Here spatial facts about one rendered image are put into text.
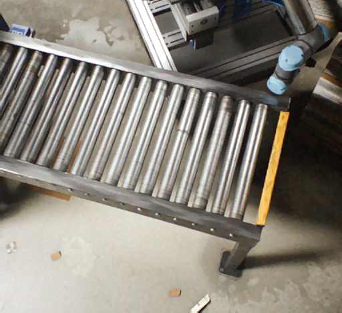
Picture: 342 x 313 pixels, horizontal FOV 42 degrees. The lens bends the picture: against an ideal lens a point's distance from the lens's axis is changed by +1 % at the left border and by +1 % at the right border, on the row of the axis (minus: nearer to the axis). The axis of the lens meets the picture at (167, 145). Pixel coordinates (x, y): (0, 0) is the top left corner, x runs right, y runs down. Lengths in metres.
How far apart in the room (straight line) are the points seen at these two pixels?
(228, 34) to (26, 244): 1.55
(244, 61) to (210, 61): 0.18
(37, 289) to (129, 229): 0.53
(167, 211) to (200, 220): 0.11
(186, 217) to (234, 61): 1.18
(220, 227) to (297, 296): 0.91
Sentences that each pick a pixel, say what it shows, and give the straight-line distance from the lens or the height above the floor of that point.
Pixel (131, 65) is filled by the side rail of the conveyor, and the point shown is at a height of 0.80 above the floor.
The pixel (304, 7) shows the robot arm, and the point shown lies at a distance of 1.61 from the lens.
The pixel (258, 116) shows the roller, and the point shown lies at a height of 0.80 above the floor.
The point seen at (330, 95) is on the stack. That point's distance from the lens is 2.09.
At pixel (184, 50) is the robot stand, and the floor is 0.21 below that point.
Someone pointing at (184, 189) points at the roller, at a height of 0.80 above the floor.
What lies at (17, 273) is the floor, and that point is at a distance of 2.45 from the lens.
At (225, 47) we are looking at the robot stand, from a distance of 2.53.
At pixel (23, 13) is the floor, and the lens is 3.12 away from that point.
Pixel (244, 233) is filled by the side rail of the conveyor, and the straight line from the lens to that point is 1.52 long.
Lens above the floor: 2.28
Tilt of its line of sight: 68 degrees down
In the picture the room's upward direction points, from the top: 7 degrees counter-clockwise
